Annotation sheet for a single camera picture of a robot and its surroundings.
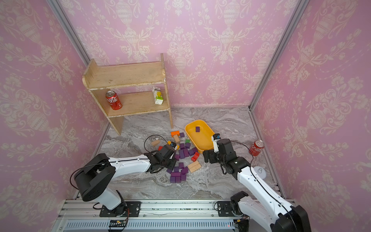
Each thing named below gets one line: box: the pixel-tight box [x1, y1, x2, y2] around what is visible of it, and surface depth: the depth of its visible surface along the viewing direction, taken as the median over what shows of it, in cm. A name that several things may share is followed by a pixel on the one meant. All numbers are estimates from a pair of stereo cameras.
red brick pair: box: [190, 151, 200, 162], surface depth 94 cm
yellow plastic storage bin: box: [185, 119, 215, 154], surface depth 106 cm
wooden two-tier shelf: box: [82, 53, 174, 136], surface depth 85 cm
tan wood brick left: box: [151, 139, 161, 147], surface depth 102 cm
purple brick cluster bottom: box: [166, 162, 189, 184], surface depth 87 cm
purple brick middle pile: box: [174, 142, 199, 161], surface depth 96 cm
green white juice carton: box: [152, 86, 164, 105], surface depth 94 cm
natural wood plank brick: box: [187, 160, 202, 174], surface depth 89 cm
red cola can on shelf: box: [105, 89, 123, 111], surface depth 86 cm
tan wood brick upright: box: [172, 134, 181, 145], surface depth 102 cm
